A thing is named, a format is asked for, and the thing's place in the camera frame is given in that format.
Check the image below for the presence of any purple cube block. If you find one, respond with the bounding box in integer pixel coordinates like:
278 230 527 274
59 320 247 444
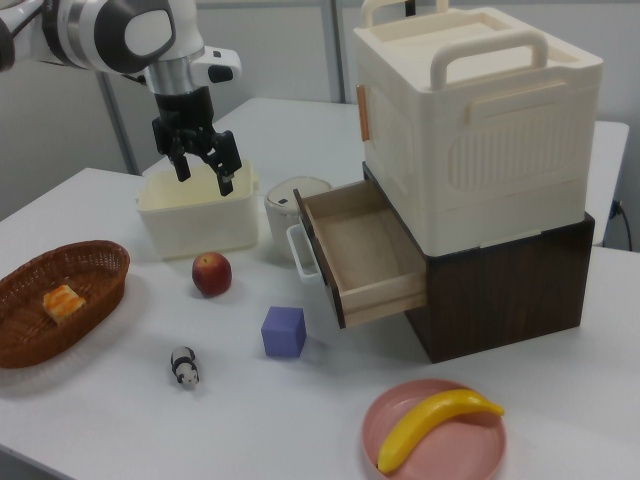
260 305 306 359

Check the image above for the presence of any yellow toy banana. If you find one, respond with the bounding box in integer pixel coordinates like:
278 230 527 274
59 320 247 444
376 387 506 474

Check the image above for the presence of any cream plastic open bin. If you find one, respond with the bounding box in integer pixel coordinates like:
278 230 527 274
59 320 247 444
135 158 262 261

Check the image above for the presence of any wooden drawer with white handle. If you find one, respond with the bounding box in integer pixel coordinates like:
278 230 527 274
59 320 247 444
285 178 430 330

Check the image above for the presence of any brown wicker basket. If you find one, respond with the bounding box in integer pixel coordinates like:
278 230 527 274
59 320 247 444
0 239 132 370

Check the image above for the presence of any copper door handle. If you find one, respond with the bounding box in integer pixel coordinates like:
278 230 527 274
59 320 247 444
355 84 371 142

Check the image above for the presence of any panda toy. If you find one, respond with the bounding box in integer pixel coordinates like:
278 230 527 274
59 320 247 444
169 346 202 391

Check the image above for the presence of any small white lidded trash can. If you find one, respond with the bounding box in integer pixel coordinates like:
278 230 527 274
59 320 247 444
263 175 335 262

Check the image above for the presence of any pink plate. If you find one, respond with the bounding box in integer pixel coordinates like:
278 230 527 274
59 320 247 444
361 378 508 480

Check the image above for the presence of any cream plastic storage box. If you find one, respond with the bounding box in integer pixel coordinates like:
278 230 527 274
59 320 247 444
352 0 604 257

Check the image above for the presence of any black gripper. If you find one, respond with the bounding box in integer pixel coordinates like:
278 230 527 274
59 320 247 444
151 85 241 198

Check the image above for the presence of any red apple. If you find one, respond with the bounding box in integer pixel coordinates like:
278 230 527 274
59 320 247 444
191 251 234 298

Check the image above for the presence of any toy bread with orange glaze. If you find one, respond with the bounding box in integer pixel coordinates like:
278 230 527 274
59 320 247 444
42 284 87 326

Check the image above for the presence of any dark wood cabinet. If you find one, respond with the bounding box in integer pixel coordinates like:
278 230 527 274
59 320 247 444
362 162 596 365

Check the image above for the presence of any dark cable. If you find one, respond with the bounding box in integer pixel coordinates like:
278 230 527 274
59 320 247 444
612 199 632 251

